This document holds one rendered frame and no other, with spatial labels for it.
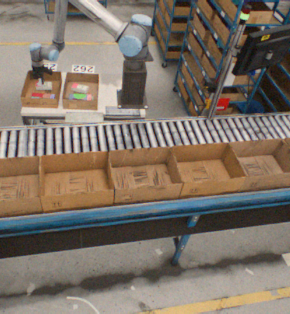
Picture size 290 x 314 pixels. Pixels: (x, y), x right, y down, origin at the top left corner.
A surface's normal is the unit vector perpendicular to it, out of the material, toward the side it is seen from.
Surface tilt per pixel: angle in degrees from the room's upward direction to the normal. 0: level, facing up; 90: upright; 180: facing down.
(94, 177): 0
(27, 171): 90
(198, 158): 89
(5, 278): 0
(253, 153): 89
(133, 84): 90
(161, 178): 0
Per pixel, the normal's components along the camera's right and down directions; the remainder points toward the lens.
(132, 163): 0.18, 0.74
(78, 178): 0.09, -0.66
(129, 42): -0.22, 0.76
